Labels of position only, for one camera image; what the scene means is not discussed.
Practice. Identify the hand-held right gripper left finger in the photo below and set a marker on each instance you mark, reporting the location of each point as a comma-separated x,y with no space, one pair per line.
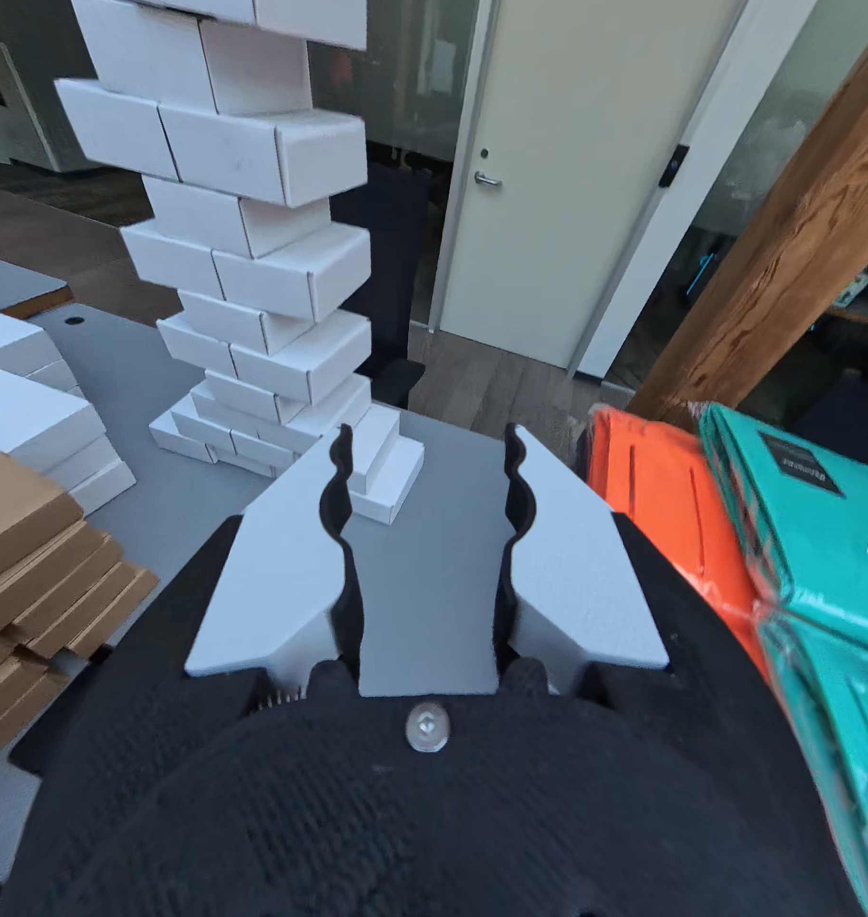
276,587

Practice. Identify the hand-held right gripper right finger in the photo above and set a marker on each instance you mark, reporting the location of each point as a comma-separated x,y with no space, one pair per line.
584,587

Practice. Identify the pile of white boxes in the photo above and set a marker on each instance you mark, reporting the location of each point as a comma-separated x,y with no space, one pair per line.
26,423

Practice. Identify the white box wall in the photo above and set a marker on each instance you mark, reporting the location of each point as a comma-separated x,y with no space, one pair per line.
248,157

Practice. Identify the stack of wrapped coloured cloths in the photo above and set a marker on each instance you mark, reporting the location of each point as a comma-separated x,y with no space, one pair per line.
799,537

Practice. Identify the stack of brown flat boxes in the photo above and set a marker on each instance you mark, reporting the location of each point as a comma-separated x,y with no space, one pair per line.
33,559

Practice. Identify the black mesh chair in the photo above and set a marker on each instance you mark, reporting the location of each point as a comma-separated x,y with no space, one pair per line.
384,286

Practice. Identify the wooden pillar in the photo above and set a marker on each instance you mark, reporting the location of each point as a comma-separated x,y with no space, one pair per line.
785,272

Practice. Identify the beige door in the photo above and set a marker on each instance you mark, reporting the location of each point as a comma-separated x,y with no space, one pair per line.
570,179

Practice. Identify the black door access reader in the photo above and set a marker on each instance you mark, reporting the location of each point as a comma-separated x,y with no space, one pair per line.
674,166

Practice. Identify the glass partition panel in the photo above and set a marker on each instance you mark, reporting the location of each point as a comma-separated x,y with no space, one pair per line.
405,71

